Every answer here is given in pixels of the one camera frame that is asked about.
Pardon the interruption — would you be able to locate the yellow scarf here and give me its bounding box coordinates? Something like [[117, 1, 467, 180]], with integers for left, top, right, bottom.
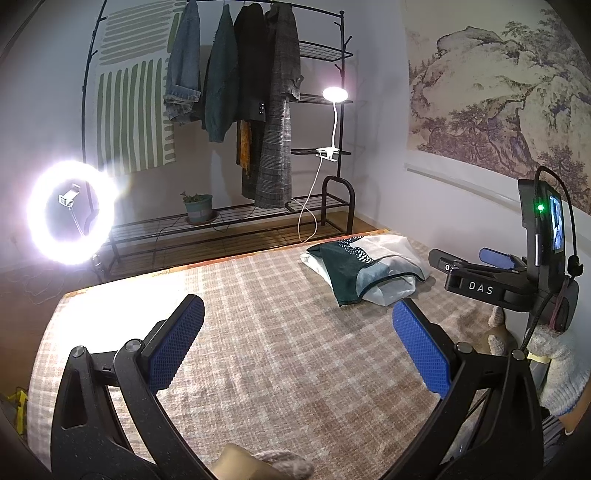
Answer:
[[236, 121, 254, 178]]

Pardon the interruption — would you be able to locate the white lamp cable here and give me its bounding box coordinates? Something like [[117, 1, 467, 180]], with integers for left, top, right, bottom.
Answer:
[[298, 157, 324, 243]]

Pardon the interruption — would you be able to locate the landscape wall poster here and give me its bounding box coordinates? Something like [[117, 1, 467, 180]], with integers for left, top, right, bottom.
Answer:
[[403, 0, 591, 217]]

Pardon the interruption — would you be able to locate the white satin garment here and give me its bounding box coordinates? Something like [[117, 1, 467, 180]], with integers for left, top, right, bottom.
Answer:
[[299, 251, 335, 284]]

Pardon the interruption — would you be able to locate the person's right hand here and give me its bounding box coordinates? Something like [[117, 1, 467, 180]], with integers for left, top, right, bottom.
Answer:
[[487, 305, 591, 417]]

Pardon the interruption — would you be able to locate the black coat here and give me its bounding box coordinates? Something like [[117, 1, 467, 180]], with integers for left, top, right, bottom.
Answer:
[[233, 2, 273, 123]]

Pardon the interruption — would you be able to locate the blue denim jacket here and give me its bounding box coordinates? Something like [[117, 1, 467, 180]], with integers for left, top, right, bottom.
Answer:
[[163, 0, 204, 124]]

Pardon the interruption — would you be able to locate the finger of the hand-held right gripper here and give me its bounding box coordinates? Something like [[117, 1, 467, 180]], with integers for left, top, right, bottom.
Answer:
[[428, 248, 481, 275], [479, 247, 527, 273]]

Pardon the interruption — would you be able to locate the dark green sweater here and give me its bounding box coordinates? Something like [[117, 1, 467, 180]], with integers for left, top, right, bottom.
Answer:
[[202, 4, 241, 144]]

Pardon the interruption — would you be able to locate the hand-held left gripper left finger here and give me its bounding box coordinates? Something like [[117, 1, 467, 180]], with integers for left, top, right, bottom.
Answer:
[[50, 294, 218, 480]]

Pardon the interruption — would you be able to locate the person's right forearm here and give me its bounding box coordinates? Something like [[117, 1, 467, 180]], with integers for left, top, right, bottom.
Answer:
[[561, 392, 591, 437]]

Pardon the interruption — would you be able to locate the potted plant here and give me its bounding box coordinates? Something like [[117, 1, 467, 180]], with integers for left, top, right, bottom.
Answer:
[[180, 190, 215, 226]]

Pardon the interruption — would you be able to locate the green striped wall hanging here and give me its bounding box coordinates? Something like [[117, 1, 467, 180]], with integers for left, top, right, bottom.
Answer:
[[95, 0, 183, 176]]

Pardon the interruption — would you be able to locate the white clip lamp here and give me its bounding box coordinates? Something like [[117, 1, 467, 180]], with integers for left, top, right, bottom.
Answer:
[[316, 86, 351, 162]]

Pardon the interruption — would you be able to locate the black metal clothes rack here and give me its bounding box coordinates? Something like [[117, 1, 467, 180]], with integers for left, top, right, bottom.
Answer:
[[81, 0, 356, 282]]

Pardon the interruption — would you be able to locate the ring light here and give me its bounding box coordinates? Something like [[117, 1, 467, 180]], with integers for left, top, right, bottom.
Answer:
[[28, 159, 123, 266]]

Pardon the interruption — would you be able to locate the grey plaid coat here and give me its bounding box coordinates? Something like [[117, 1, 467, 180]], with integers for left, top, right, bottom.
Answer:
[[240, 2, 303, 209]]

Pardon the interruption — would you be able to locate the yellow object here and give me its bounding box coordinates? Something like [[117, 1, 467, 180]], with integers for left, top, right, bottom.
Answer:
[[0, 388, 28, 435]]

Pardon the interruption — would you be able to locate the dark green patterned garment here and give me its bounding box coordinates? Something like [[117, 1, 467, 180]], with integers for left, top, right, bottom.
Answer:
[[308, 239, 386, 308]]

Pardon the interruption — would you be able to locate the beige plaid blanket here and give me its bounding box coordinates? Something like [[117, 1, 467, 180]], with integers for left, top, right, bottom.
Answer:
[[28, 231, 546, 480]]

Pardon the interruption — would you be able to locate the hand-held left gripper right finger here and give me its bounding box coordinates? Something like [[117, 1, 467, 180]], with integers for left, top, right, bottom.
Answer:
[[383, 298, 546, 480]]

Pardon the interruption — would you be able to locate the person's left hand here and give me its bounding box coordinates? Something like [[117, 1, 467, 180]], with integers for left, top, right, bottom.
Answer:
[[215, 443, 317, 480]]

